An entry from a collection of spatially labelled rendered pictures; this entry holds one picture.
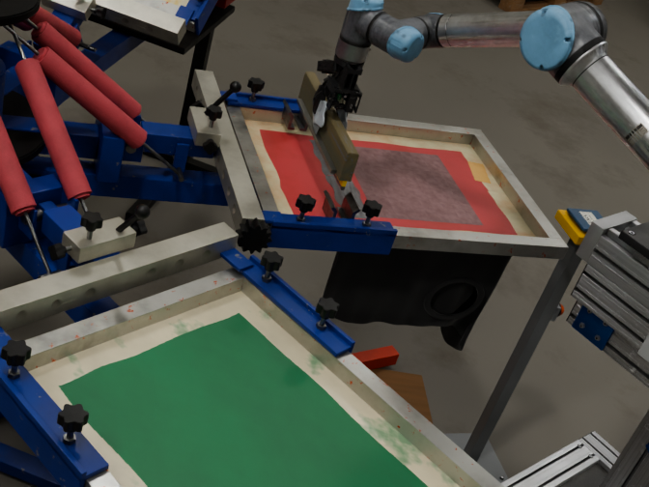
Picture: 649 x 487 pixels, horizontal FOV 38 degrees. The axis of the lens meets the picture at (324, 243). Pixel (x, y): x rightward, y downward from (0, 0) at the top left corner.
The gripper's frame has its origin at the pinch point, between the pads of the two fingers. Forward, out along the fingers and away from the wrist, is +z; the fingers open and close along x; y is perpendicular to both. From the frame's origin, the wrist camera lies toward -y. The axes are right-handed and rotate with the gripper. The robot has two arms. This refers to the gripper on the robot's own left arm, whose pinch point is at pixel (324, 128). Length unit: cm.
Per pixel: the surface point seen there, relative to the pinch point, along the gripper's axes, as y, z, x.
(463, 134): -26, 11, 53
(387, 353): -31, 102, 60
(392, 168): -7.2, 13.6, 25.0
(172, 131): 0.8, 4.9, -37.0
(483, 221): 15.1, 13.7, 43.2
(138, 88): -224, 108, -7
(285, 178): 2.7, 13.6, -7.5
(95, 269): 54, 5, -58
